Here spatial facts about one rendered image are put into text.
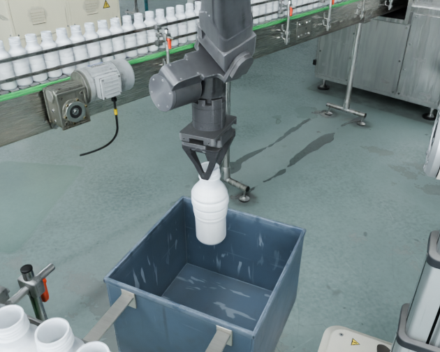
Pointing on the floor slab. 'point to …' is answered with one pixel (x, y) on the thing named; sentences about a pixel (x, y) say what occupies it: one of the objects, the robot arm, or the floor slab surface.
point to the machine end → (395, 54)
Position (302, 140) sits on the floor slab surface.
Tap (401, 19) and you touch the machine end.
